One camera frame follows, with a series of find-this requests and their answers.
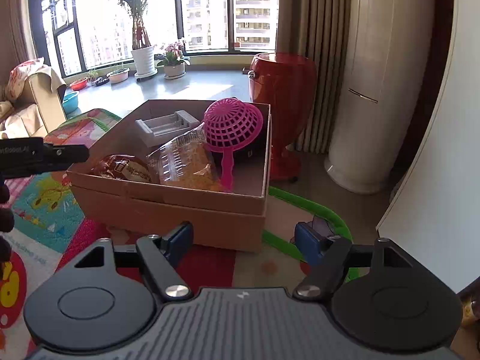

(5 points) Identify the packaged bread with label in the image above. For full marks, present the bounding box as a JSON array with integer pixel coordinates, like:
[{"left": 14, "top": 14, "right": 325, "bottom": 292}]
[{"left": 89, "top": 154, "right": 152, "bottom": 183}]

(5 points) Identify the packaged bread front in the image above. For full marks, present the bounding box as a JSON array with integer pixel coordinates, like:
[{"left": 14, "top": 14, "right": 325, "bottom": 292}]
[{"left": 146, "top": 124, "right": 224, "bottom": 192}]

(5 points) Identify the pink plastic mesh scoop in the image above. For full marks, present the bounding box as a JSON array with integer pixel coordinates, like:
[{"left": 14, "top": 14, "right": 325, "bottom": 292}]
[{"left": 202, "top": 97, "right": 264, "bottom": 191}]

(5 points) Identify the beige sofa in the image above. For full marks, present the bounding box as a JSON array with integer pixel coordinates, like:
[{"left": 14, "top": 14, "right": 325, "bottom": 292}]
[{"left": 1, "top": 57, "right": 67, "bottom": 139}]

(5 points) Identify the blue plastic basin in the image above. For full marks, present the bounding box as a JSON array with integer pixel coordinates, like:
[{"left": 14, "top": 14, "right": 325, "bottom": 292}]
[{"left": 62, "top": 91, "right": 79, "bottom": 115}]

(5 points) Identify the red plastic basin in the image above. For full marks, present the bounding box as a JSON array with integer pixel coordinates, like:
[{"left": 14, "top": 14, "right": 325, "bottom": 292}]
[{"left": 70, "top": 77, "right": 89, "bottom": 91}]

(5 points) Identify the pink cardboard storage box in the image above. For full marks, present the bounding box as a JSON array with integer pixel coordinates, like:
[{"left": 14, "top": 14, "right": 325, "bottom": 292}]
[{"left": 67, "top": 99, "right": 272, "bottom": 253}]

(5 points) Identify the white cabinet panel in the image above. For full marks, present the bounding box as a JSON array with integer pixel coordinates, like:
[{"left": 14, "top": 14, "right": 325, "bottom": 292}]
[{"left": 377, "top": 0, "right": 479, "bottom": 293}]

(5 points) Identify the small pot with sprouts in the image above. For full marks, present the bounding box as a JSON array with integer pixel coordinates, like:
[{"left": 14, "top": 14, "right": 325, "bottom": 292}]
[{"left": 106, "top": 67, "right": 130, "bottom": 85}]

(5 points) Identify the red round stool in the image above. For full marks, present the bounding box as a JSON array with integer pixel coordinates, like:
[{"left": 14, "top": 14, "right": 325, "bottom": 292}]
[{"left": 247, "top": 52, "right": 317, "bottom": 181}]

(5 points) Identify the pink flower pot plant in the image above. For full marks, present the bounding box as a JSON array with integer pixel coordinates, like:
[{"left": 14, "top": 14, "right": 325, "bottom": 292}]
[{"left": 157, "top": 39, "right": 191, "bottom": 80}]

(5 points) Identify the tall plant in white pot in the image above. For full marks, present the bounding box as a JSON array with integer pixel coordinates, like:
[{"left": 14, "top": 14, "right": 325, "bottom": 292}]
[{"left": 119, "top": 0, "right": 156, "bottom": 79}]

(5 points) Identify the beige curtain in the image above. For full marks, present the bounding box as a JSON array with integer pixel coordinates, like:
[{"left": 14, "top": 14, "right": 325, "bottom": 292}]
[{"left": 276, "top": 0, "right": 351, "bottom": 154}]

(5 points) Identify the white standing air conditioner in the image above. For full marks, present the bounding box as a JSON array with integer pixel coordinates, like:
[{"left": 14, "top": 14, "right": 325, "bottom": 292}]
[{"left": 325, "top": 0, "right": 448, "bottom": 194}]

